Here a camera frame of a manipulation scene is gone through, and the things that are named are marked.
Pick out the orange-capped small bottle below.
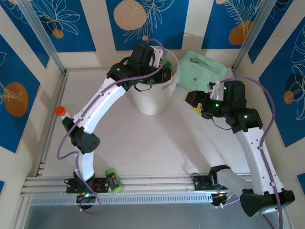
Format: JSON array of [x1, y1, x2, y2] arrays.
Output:
[[54, 106, 72, 120]]

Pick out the thin black cable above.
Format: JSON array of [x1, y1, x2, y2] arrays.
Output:
[[132, 82, 153, 93], [211, 117, 234, 131]]

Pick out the mint green zip pouch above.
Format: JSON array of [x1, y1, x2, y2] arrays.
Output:
[[178, 50, 227, 93]]

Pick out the long aluminium frame rail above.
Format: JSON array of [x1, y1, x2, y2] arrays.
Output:
[[20, 175, 253, 198]]

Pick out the small black controller board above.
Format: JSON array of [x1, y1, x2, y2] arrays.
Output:
[[211, 188, 238, 208], [76, 192, 96, 204]]

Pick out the aluminium corner post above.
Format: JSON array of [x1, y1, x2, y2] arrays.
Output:
[[233, 0, 279, 72], [17, 0, 67, 74]]

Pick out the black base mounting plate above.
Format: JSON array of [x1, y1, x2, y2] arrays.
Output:
[[63, 177, 112, 194], [192, 173, 214, 191]]

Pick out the cream plastic bin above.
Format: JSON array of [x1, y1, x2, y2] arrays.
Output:
[[128, 45, 181, 116]]

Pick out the green cylindrical canister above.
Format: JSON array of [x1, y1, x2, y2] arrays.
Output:
[[104, 167, 124, 195]]

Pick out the grey slotted cable duct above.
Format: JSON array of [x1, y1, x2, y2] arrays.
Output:
[[30, 193, 213, 206]]

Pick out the purple cable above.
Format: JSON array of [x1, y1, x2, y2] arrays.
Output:
[[213, 76, 284, 229], [57, 38, 167, 214]]

